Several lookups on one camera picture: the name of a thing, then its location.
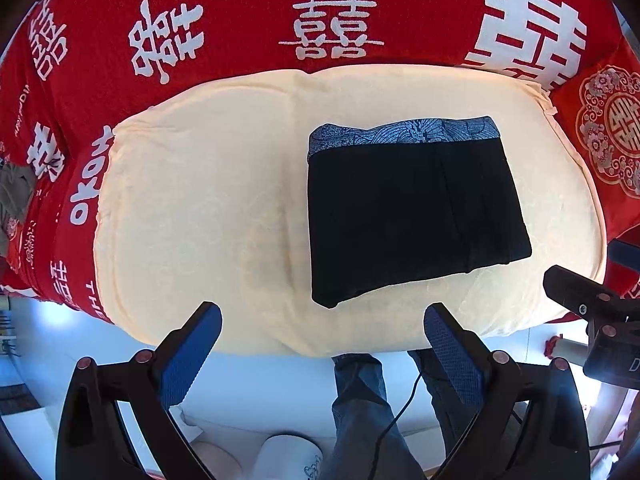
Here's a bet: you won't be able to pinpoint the black pants with blue waistband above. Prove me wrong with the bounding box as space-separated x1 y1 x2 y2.
307 116 533 309

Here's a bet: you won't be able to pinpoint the red embroidered pillow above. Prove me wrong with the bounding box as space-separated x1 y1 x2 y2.
549 34 640 201

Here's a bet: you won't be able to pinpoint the person's legs in jeans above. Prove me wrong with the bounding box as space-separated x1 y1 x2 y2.
319 349 475 480

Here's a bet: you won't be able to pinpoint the white slipper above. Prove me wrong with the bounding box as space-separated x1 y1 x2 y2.
250 434 323 480

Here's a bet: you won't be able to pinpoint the cream seat cushion cover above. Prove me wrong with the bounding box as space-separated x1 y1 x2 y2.
93 64 606 358

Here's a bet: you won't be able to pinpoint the red sofa cover white characters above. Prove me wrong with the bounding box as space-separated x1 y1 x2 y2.
1 0 639 318

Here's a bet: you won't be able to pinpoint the black cable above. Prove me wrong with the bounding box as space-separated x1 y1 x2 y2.
366 372 426 480

